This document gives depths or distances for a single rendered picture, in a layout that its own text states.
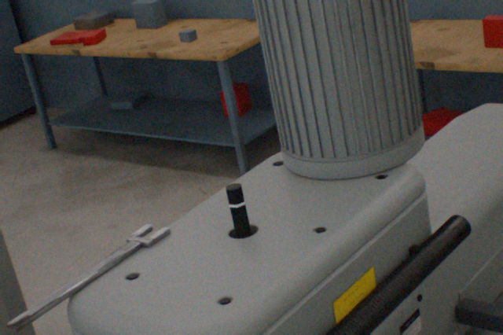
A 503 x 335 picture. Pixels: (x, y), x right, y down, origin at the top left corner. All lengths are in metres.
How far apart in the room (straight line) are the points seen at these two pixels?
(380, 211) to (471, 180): 0.36
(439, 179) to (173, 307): 0.62
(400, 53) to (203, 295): 0.41
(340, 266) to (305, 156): 0.21
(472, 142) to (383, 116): 0.44
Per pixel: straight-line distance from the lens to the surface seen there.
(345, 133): 1.20
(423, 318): 1.30
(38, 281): 5.55
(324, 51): 1.16
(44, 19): 8.48
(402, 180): 1.20
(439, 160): 1.56
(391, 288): 1.13
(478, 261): 1.44
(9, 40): 8.60
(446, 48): 5.20
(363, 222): 1.12
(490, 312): 1.38
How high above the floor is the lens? 2.38
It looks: 22 degrees down
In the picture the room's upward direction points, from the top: 12 degrees counter-clockwise
